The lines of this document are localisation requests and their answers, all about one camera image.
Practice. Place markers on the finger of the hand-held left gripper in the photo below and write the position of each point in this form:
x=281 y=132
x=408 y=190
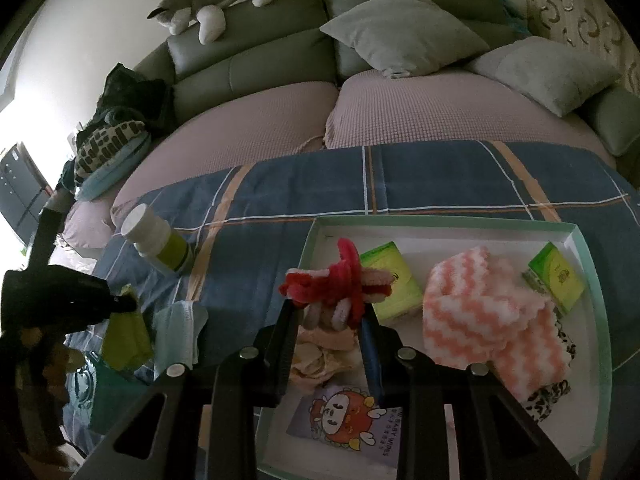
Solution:
x=120 y=305

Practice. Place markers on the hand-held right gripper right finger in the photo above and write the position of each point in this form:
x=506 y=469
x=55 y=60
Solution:
x=371 y=355

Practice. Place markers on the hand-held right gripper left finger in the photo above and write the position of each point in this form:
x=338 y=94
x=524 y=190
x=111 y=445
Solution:
x=280 y=350

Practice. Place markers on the yellow-green cloth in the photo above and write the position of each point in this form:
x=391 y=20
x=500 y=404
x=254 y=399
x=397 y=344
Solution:
x=125 y=340

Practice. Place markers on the peach cloth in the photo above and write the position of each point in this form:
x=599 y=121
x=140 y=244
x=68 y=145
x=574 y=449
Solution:
x=325 y=355

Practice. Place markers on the large green tissue packet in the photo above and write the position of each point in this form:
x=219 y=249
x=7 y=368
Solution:
x=392 y=282

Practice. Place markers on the red pink chenille toy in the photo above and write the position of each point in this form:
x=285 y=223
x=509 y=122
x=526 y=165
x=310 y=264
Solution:
x=340 y=275

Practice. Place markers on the white tray with green rim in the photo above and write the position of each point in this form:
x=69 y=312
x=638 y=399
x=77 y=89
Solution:
x=500 y=240

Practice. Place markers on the small green tissue packet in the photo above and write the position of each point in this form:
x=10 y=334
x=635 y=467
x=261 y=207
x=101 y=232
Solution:
x=555 y=275

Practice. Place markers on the person's left hand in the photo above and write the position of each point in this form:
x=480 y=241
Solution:
x=55 y=365

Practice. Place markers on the light blue face mask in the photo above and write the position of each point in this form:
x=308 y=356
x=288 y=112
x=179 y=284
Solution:
x=180 y=330

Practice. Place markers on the white bottle with green label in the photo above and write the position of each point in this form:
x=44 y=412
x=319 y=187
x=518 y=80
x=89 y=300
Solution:
x=155 y=240

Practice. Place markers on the purple wet wipes packet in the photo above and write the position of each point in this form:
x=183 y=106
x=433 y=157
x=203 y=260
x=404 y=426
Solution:
x=345 y=425

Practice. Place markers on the teal bag with logo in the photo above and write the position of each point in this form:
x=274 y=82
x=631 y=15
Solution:
x=100 y=395

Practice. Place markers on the dark cabinet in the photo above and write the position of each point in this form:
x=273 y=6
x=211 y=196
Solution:
x=17 y=190

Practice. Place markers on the light blue cloth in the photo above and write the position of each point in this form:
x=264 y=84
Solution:
x=115 y=172

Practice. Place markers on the black white patterned cloth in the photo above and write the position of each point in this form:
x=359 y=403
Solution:
x=107 y=145

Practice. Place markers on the black white leopard cloth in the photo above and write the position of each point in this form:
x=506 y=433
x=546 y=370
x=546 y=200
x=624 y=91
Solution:
x=547 y=400

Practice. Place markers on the blue plaid blanket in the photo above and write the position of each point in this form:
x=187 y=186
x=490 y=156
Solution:
x=425 y=175

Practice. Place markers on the dark green clothing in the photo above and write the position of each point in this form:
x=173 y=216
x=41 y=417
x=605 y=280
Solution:
x=135 y=95

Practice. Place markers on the large light grey pillow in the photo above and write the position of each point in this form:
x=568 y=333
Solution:
x=405 y=30

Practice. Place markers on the small light grey pillow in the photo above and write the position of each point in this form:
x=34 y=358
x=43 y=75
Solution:
x=550 y=72

